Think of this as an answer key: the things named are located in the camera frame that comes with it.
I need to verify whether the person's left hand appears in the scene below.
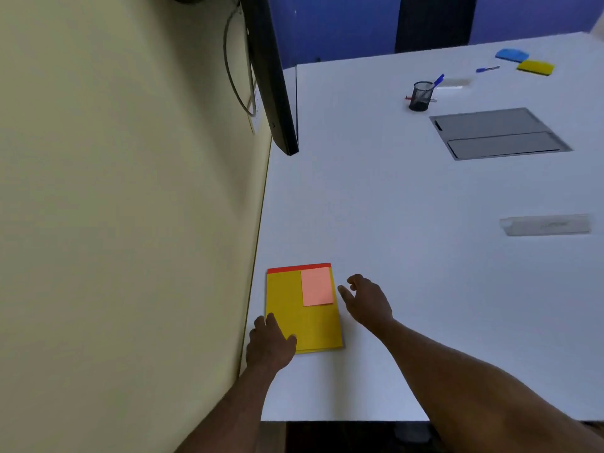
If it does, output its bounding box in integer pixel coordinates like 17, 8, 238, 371
245, 312, 298, 373

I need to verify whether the person's right hand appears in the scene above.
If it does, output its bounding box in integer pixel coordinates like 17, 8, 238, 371
337, 274, 394, 329

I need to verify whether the yellow notepad with red binding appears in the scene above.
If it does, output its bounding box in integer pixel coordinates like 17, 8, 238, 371
265, 262, 344, 355

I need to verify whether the person's left forearm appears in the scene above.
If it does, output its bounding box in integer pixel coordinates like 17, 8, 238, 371
174, 361, 280, 453

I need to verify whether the person's right forearm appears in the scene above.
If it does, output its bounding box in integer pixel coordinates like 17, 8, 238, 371
372, 317, 604, 453

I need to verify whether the pink sticky note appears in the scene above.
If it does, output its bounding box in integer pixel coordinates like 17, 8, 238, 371
300, 267, 335, 307

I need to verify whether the clear plastic ruler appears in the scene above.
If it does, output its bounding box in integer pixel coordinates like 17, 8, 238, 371
499, 214, 593, 238

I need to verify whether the black mesh pen holder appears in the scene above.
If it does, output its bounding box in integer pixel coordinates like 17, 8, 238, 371
408, 81, 435, 113

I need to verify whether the black monitor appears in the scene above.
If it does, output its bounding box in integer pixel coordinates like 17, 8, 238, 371
238, 0, 300, 157

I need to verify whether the black chair back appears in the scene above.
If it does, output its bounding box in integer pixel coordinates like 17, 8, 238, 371
394, 0, 478, 54

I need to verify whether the blue sticky note pad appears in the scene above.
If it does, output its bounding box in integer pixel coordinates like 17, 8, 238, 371
495, 48, 530, 64

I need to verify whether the yellow sticky note pad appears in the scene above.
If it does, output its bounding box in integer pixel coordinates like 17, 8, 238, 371
516, 59, 556, 77

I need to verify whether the grey table cable hatch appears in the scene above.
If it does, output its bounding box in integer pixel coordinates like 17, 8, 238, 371
429, 107, 574, 162

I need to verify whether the grey cable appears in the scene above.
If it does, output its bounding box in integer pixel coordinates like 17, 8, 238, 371
222, 3, 258, 118

